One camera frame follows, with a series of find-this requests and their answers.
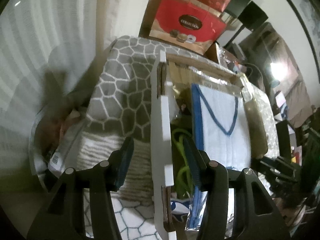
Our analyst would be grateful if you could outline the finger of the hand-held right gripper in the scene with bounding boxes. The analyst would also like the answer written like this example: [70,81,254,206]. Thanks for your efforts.
[254,155,283,173]

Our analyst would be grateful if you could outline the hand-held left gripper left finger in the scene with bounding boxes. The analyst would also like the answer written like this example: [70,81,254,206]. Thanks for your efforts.
[26,136,135,240]

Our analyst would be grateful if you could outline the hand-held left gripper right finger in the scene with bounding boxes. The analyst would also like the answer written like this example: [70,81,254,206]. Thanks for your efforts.
[182,135,292,240]

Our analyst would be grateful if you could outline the green braided cable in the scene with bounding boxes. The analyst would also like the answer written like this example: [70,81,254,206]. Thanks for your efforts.
[171,129,198,200]

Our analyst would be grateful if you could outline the cardboard tray box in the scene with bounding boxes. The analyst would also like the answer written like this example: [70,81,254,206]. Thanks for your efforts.
[150,50,250,240]

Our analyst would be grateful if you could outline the brown snack bag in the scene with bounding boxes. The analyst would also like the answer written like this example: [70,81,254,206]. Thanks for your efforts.
[244,97,269,159]

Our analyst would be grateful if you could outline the plastic packet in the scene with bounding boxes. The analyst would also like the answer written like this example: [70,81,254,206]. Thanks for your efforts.
[185,81,252,233]

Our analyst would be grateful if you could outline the clear plastic storage bin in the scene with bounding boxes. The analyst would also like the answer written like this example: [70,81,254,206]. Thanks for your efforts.
[29,105,88,190]

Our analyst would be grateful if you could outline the bright lamp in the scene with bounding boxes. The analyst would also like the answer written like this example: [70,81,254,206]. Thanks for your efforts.
[269,61,285,77]

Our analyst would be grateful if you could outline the silver foil bag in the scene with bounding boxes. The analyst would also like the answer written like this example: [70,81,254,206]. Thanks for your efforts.
[216,44,244,74]

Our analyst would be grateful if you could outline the open cardboard carton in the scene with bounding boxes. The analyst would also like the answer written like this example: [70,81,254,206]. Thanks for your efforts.
[205,42,220,63]

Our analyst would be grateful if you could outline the black television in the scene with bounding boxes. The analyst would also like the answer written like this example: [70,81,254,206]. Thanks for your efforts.
[239,22,313,130]

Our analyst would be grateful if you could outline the white curtain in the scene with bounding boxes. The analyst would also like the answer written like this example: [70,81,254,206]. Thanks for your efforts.
[0,0,118,155]

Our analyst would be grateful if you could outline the framed wall picture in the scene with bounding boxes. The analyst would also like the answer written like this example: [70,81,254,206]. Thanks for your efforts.
[284,0,320,83]

